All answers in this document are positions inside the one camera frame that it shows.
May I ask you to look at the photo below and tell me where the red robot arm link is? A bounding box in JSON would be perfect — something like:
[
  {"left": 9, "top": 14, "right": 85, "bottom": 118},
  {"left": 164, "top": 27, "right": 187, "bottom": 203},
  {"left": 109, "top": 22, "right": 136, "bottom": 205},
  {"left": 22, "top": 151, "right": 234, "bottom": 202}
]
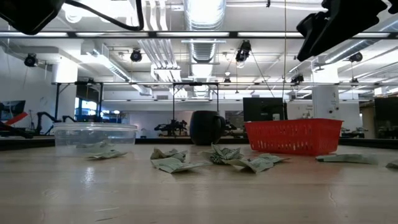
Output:
[{"left": 6, "top": 112, "right": 29, "bottom": 125}]

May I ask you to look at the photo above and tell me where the white pillar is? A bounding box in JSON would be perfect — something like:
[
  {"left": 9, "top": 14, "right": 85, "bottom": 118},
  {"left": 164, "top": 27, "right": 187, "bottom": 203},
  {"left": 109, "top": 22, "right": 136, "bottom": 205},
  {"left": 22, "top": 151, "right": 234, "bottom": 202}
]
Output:
[{"left": 312, "top": 65, "right": 340, "bottom": 121}]

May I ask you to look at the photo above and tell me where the black monitor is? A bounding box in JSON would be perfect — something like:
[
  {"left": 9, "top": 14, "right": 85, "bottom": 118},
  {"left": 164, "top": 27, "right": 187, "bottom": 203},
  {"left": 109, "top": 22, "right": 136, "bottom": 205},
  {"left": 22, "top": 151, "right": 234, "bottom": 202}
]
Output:
[{"left": 243, "top": 97, "right": 287, "bottom": 122}]

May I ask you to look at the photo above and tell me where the dark cabinet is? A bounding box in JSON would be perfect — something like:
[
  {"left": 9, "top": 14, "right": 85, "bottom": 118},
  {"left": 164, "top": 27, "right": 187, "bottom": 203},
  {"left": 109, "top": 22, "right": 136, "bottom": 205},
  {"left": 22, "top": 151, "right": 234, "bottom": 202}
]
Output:
[{"left": 374, "top": 96, "right": 398, "bottom": 139}]

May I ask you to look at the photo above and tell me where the red plastic basket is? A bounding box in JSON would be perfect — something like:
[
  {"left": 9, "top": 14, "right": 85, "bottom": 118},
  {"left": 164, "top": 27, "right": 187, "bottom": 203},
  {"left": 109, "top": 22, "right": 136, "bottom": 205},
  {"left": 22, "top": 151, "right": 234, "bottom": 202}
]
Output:
[{"left": 244, "top": 118, "right": 344, "bottom": 156}]

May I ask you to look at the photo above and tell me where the clear plastic container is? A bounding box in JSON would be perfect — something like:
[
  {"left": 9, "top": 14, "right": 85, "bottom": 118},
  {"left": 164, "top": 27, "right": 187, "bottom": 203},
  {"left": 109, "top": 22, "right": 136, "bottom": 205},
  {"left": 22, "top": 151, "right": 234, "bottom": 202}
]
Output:
[{"left": 52, "top": 122, "right": 139, "bottom": 158}]

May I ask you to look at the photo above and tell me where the dark mug green inside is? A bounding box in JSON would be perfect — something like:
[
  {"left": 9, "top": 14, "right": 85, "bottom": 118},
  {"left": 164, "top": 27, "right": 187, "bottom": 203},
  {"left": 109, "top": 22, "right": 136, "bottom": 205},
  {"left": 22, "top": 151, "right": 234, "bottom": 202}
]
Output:
[{"left": 189, "top": 110, "right": 227, "bottom": 146}]

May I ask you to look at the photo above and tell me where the background robot station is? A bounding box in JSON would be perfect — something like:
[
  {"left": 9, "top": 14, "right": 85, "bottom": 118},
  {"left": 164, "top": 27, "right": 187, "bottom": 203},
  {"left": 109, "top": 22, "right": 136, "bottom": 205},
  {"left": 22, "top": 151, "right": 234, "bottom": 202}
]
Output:
[{"left": 154, "top": 119, "right": 189, "bottom": 138}]

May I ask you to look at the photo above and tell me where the black background rig frame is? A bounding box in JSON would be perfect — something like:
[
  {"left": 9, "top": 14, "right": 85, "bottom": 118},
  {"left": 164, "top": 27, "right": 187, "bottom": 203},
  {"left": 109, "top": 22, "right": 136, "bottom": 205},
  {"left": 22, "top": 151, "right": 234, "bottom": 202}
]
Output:
[
  {"left": 172, "top": 82, "right": 219, "bottom": 138},
  {"left": 55, "top": 81, "right": 104, "bottom": 123}
]

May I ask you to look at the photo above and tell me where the dark wall monitor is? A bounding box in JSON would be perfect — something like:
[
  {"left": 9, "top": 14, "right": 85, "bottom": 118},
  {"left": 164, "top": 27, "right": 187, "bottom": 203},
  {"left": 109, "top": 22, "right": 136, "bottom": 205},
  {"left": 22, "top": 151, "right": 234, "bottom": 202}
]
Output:
[{"left": 0, "top": 100, "right": 26, "bottom": 121}]

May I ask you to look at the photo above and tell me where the silver ventilation duct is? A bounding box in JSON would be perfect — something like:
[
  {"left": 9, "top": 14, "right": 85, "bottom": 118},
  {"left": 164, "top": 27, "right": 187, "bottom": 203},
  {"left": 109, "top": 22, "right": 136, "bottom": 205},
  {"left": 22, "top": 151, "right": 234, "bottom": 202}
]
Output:
[{"left": 183, "top": 0, "right": 227, "bottom": 65}]

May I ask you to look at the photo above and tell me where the black left wrist camera cable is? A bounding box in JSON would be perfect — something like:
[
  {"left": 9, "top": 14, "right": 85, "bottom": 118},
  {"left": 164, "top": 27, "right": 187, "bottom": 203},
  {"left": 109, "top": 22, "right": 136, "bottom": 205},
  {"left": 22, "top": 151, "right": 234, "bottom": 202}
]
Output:
[{"left": 63, "top": 0, "right": 146, "bottom": 32}]

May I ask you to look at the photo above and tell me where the black overhead frame beam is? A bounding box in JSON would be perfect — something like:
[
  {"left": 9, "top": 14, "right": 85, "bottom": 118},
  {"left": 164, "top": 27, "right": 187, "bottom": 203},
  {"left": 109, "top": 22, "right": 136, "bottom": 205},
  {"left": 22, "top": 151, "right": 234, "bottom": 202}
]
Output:
[{"left": 0, "top": 30, "right": 398, "bottom": 39}]

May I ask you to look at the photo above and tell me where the black aluminium table frame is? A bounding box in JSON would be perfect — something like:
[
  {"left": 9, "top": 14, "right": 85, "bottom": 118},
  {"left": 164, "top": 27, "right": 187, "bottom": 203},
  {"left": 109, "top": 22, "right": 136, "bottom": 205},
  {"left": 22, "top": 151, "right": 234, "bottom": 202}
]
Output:
[{"left": 0, "top": 135, "right": 398, "bottom": 151}]

